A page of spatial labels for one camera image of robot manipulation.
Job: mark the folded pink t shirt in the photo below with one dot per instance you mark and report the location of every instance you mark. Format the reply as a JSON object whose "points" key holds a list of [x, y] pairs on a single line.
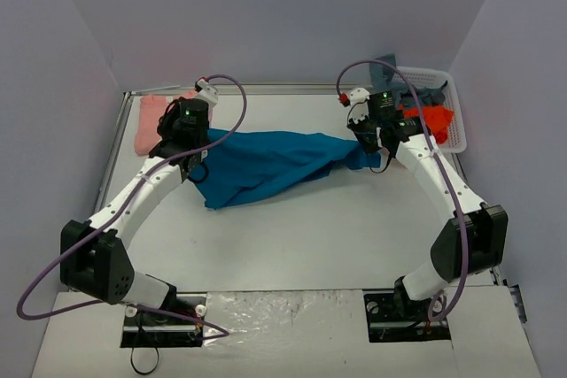
{"points": [[152, 108]]}

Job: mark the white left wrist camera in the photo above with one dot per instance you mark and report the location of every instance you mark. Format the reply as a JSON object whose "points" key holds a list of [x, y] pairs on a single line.
{"points": [[205, 91]]}

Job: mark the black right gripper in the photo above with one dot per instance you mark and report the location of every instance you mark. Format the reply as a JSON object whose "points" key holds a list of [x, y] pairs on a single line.
{"points": [[366, 135]]}

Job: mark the white plastic laundry basket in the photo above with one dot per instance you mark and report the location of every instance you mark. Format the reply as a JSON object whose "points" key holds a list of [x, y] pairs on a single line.
{"points": [[425, 77]]}

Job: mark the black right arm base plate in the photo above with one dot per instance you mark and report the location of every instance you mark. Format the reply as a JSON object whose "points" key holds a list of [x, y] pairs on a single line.
{"points": [[387, 323]]}

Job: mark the teal blue t shirt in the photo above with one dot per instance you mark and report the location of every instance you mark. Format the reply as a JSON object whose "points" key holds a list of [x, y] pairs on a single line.
{"points": [[252, 167]]}

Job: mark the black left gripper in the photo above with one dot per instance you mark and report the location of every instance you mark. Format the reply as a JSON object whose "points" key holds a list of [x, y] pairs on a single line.
{"points": [[178, 148]]}

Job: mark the grey t shirt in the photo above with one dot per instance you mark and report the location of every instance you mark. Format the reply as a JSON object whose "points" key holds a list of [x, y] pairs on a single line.
{"points": [[381, 79]]}

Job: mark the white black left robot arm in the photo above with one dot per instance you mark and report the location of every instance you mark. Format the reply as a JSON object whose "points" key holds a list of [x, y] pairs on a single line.
{"points": [[101, 267]]}

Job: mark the orange t shirt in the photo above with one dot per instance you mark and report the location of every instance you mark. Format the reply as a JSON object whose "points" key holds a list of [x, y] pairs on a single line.
{"points": [[437, 119]]}

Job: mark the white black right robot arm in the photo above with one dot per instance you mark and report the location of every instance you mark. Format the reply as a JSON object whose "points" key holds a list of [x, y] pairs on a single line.
{"points": [[473, 234]]}

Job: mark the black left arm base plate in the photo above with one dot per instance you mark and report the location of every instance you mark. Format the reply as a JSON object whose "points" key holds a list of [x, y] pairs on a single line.
{"points": [[151, 330]]}

